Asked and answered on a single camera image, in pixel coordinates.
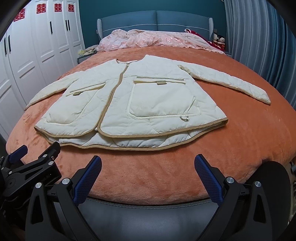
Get pink embroidered quilt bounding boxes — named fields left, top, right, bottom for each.
left=96, top=29, right=224, bottom=54

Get orange plush bedspread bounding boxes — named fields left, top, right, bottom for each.
left=5, top=45, right=296, bottom=205

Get plush toy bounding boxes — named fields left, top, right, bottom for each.
left=213, top=33, right=225, bottom=46

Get white wardrobe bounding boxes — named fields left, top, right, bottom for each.
left=1, top=0, right=85, bottom=140

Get yellow items on nightstand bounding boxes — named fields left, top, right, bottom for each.
left=78, top=45, right=98, bottom=57

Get grey blue curtain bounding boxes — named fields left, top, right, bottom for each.
left=224, top=1, right=295, bottom=107

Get cream quilted jacket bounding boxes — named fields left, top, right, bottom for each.
left=30, top=55, right=271, bottom=151

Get dark nightstand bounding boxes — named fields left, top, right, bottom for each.
left=77, top=52, right=97, bottom=64

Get blue upholstered headboard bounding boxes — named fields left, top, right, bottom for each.
left=96, top=10, right=214, bottom=41

